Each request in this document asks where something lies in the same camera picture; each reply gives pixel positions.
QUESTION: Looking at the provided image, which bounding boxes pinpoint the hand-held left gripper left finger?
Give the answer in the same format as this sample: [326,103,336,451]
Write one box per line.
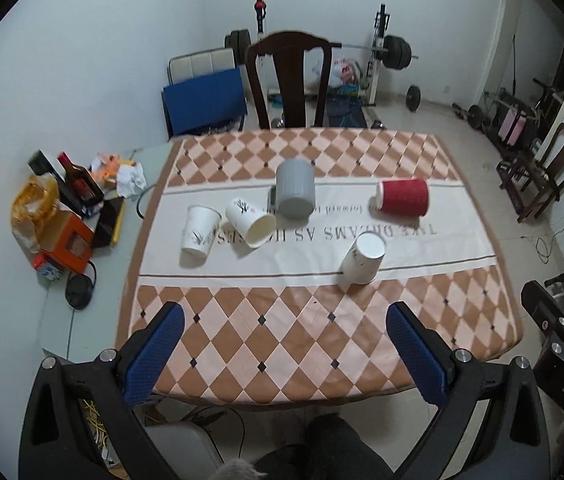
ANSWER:
[18,301,186,480]

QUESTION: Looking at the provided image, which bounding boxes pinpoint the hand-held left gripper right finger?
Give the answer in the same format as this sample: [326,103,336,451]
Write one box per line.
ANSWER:
[386,301,551,480]

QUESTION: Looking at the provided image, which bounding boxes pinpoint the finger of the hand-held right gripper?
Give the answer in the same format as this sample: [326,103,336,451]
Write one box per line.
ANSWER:
[520,280,564,333]

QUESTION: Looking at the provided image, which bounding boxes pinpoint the white printed paper cup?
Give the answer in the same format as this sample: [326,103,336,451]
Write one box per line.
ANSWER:
[180,204,223,260]
[225,197,277,249]
[340,231,387,286]

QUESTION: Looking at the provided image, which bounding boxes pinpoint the red ribbed paper cup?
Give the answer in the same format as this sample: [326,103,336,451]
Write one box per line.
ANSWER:
[376,178,430,218]

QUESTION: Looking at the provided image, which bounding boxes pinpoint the grey ribbed cup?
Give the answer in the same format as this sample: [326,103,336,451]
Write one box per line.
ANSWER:
[268,158,317,220]

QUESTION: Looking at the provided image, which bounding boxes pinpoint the grey stool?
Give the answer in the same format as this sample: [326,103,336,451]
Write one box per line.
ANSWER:
[147,422,225,480]

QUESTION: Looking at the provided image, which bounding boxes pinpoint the black round disc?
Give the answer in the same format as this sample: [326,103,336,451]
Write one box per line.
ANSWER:
[64,274,93,309]

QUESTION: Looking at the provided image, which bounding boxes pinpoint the checkered brown tablecloth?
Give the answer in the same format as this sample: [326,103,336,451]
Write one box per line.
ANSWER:
[116,127,524,406]

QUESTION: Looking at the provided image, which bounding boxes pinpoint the person's legs in dark pants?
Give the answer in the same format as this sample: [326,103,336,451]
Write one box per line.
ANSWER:
[254,412,395,480]

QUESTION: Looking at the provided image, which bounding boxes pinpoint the orange cardboard box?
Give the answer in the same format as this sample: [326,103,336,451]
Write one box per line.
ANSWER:
[32,210,95,281]

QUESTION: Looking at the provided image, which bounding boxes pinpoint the black case with yellow edge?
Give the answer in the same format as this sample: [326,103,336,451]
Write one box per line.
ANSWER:
[92,196,127,247]

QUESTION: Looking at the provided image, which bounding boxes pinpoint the grey furry thing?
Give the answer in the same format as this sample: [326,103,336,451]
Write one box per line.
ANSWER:
[212,460,269,480]

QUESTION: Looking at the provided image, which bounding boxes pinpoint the crumpled white tissue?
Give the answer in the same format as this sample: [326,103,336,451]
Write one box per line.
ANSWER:
[116,161,147,197]

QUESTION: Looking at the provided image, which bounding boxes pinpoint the black equipment rack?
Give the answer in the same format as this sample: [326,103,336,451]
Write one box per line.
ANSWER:
[482,77,564,161]

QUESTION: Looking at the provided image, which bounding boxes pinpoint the pink pad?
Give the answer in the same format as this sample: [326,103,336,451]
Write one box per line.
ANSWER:
[499,110,528,143]

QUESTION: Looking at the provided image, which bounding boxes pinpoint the dark glass bottle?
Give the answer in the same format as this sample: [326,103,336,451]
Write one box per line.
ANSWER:
[56,151,105,206]

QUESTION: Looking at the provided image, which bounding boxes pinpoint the yellow plastic bag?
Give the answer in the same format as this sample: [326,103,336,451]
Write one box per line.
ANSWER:
[10,174,60,253]

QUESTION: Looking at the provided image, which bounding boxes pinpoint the orange snack packets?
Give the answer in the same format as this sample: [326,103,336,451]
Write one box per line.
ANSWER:
[90,151,135,183]

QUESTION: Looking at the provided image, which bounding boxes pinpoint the black dumbbell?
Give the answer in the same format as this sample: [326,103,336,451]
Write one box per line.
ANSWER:
[452,103,485,128]

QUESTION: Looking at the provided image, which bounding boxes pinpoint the black box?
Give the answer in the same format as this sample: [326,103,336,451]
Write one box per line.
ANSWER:
[28,149,65,181]

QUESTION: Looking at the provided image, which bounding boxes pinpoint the white barbell rack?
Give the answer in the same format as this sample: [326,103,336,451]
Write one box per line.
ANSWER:
[254,0,391,107]

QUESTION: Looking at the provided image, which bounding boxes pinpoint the barbell with black plates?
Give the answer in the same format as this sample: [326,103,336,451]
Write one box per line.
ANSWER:
[225,30,420,72]

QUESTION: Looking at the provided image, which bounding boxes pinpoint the white plastic bag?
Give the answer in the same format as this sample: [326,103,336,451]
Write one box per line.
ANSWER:
[312,55,363,88]

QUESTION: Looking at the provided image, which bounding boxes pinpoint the white cushioned bench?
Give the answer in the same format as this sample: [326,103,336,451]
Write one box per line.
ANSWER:
[168,47,237,86]

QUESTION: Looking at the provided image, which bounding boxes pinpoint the black floor cable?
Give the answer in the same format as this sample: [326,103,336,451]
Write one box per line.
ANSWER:
[534,200,564,263]

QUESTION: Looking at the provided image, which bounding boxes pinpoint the yellow cables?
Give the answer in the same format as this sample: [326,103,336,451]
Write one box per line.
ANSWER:
[79,397,112,466]

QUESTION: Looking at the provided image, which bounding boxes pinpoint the black table cable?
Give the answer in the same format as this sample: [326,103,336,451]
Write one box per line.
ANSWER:
[134,180,155,221]

